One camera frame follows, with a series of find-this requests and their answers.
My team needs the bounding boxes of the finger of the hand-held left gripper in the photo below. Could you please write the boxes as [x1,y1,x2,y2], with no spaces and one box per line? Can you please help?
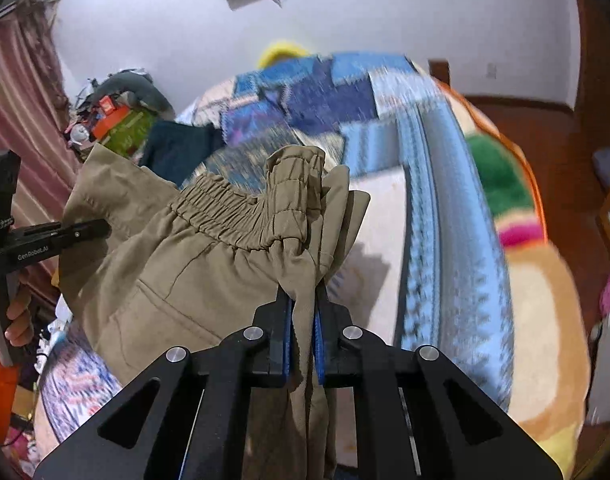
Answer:
[57,218,111,249]

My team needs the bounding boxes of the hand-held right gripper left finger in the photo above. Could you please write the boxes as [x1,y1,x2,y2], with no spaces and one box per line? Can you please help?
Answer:
[32,290,292,480]

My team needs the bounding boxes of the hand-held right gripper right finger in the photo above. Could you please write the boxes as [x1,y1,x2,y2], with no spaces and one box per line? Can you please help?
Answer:
[312,285,577,480]

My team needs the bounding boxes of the khaki pants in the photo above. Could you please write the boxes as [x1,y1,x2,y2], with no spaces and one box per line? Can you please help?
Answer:
[60,144,372,480]

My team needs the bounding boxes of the person's left hand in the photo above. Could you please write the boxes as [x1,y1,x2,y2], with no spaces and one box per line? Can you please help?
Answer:
[4,284,34,347]

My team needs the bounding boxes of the orange box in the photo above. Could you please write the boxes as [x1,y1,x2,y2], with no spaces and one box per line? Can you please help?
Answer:
[91,96,132,142]

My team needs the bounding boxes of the dark teal garment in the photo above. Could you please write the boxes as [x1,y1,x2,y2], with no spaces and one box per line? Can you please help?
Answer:
[137,120,227,189]

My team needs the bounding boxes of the pink striped curtain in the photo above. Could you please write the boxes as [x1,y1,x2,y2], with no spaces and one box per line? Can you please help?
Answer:
[0,2,83,306]

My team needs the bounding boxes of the blue patchwork bed sheet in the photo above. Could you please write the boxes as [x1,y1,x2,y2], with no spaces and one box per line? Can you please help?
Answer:
[37,51,517,443]

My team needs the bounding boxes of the colourful plush blanket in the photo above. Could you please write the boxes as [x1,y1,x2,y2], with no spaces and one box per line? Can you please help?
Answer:
[447,84,593,467]

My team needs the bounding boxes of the yellow foam tube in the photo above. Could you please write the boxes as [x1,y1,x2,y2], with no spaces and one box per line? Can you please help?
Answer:
[258,42,312,69]

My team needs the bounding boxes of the wooden bed post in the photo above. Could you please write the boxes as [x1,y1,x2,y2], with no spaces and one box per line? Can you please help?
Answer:
[427,60,452,87]

